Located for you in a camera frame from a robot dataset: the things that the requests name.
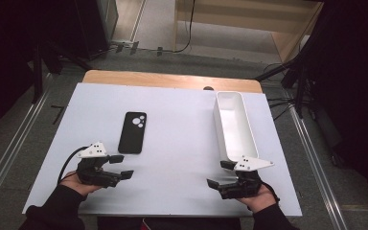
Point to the black phone case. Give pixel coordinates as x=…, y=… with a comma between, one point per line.
x=132, y=137

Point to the person's left hand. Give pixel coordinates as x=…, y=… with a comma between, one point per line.
x=76, y=184

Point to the wooden shelf unit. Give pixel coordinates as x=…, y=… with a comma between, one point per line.
x=236, y=24

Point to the black metal stand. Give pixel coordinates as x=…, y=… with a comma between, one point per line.
x=300, y=86
x=37, y=73

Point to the black cabinet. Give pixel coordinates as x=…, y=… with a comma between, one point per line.
x=91, y=25

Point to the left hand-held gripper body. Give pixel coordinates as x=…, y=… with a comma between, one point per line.
x=96, y=175

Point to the dark round table grommet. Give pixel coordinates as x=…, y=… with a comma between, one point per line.
x=208, y=88

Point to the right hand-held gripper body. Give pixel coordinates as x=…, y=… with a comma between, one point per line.
x=241, y=187

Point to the white board sheet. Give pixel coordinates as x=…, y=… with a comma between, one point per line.
x=179, y=175

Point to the metal floor rail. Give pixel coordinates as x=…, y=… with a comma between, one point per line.
x=319, y=179
x=9, y=153

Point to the white plastic bin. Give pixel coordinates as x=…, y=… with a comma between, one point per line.
x=236, y=127

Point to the person's right hand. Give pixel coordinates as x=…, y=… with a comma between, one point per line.
x=260, y=199

